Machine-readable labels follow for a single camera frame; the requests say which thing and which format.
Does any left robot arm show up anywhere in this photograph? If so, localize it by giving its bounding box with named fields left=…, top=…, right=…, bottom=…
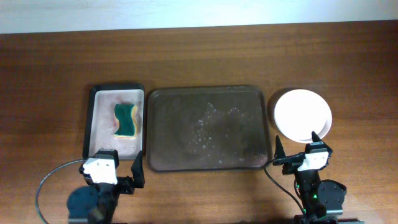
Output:
left=67, top=149, right=145, bottom=223

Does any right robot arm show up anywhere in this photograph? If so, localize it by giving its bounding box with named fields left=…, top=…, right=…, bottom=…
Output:
left=272, top=132, right=346, bottom=223

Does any white plate front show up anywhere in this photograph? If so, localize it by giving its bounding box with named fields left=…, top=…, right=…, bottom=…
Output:
left=277, top=118, right=333, bottom=143

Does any green and yellow sponge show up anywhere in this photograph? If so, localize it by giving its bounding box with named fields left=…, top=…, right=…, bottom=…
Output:
left=114, top=104, right=137, bottom=138

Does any large brown serving tray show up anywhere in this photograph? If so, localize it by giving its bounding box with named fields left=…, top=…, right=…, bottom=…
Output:
left=146, top=85, right=272, bottom=172

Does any white plate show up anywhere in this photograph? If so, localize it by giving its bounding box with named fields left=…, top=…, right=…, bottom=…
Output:
left=277, top=118, right=333, bottom=143
left=272, top=89, right=333, bottom=129

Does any small black water tray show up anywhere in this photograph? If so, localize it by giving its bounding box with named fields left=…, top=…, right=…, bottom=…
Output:
left=82, top=83, right=145, bottom=160

